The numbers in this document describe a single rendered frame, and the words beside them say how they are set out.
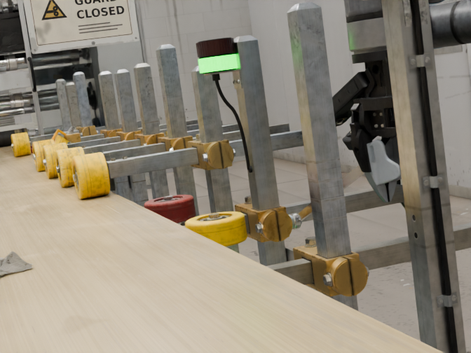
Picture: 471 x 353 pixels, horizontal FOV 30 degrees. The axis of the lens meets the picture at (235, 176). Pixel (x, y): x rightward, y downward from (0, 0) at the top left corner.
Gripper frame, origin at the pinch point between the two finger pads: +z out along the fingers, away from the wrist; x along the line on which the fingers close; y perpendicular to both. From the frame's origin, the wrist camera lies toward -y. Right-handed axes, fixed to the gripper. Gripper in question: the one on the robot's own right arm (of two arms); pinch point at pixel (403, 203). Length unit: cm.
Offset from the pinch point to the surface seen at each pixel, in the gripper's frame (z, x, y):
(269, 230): -1.9, -8.5, -28.4
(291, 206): -3.6, -1.5, -21.5
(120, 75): -30, 94, -27
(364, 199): -2.4, -1.5, -8.1
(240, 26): -71, 862, 278
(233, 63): -28.5, -6.5, -29.7
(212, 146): -14.3, 16.7, -28.2
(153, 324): -8, -67, -60
